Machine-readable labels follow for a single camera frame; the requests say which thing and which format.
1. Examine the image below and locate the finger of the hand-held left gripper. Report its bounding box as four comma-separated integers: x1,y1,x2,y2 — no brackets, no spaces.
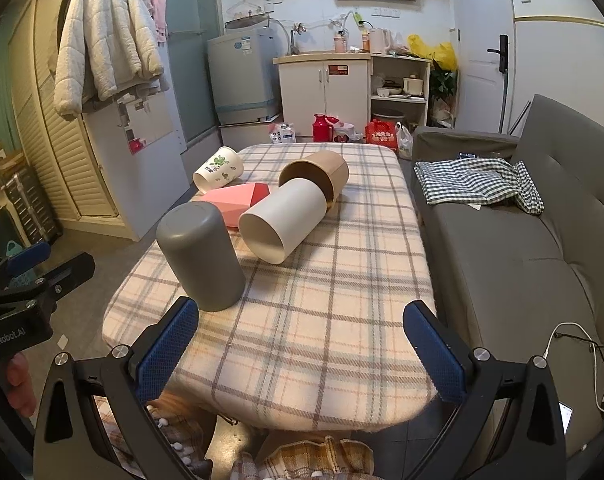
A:
1,241,52,281
3,252,96,311

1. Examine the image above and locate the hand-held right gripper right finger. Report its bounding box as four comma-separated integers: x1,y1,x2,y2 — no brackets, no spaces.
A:
403,300,568,480

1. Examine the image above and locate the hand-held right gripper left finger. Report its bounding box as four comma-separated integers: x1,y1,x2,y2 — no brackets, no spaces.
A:
34,296,201,480

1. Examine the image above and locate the grey cup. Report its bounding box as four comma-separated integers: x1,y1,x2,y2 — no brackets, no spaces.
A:
156,203,246,313

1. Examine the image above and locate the white cup with green print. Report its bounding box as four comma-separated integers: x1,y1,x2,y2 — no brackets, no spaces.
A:
192,146,245,195

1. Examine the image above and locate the brown cup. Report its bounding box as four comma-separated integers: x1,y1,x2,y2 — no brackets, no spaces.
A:
279,151,350,211

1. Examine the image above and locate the person's left hand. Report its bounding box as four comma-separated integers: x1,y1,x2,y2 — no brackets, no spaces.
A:
0,351,37,421

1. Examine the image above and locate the silver suitcase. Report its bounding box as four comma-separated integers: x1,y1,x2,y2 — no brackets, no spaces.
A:
2,162,64,246

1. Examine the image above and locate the plaid tablecloth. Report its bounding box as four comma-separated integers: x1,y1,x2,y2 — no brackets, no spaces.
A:
102,142,439,432

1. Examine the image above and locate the louvered wooden wardrobe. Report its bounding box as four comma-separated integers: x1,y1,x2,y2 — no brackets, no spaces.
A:
12,0,120,221

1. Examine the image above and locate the grey sofa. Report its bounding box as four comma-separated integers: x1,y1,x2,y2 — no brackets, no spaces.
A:
411,93,604,461

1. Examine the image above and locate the smartphone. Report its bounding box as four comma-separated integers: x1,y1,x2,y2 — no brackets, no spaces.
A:
556,401,574,437

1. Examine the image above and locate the white refrigerator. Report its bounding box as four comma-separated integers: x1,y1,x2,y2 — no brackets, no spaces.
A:
80,77,191,241

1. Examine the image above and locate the pink faceted box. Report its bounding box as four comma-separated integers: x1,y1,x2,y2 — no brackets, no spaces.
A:
191,183,271,231

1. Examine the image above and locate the green checked cloth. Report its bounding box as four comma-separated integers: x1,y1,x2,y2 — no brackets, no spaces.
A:
414,157,545,216

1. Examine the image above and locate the white plastic bag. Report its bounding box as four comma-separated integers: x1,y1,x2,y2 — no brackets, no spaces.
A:
395,122,415,161

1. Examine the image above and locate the red shopping bag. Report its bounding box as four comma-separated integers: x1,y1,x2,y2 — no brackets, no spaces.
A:
364,119,400,152

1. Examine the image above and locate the white puffer jacket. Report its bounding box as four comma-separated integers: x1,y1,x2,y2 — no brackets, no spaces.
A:
53,0,165,121

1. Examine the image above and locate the blue white tissue pack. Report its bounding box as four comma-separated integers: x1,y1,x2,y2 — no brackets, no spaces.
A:
268,122,297,144

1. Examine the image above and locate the red thermos jug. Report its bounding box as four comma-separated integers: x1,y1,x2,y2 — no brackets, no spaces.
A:
312,113,331,144

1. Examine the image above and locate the washing machine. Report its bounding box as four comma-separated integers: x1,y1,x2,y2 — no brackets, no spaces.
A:
206,16,283,126

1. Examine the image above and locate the open white shelf unit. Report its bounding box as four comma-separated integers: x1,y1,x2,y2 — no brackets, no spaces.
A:
370,54,433,128

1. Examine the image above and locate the pink hanging cloth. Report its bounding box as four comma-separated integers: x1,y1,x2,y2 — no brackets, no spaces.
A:
136,0,169,43

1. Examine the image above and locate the white sink cabinet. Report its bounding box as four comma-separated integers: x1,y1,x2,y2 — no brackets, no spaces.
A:
274,53,373,131

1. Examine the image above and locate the yellow plastic bag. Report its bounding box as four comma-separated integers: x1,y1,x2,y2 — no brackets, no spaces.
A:
408,34,459,72

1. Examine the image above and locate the white door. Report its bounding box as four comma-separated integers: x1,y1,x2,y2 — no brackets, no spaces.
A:
449,0,513,133

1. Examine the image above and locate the white electric kettle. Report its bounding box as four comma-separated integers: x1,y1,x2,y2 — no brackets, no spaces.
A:
369,27,393,56

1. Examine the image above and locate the white charging cable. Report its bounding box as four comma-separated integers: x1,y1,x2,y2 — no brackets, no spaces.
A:
542,322,604,416

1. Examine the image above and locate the black cable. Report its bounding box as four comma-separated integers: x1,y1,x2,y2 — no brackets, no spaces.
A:
554,329,604,413

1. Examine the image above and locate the black door handle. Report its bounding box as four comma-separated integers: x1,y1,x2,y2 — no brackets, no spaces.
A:
486,34,509,72

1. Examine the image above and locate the wire clothes hanger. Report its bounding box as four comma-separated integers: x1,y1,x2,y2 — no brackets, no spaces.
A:
225,0,265,18

